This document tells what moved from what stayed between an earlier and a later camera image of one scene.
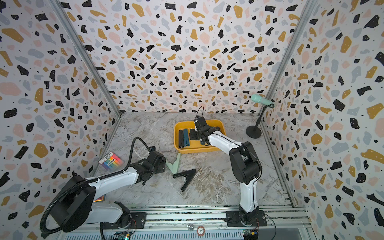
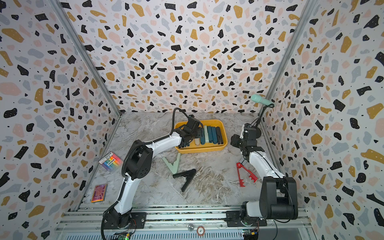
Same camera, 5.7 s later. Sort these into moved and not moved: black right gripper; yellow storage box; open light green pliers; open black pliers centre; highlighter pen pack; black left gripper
Moved: black right gripper; black left gripper
Not moved: open light green pliers; open black pliers centre; highlighter pen pack; yellow storage box
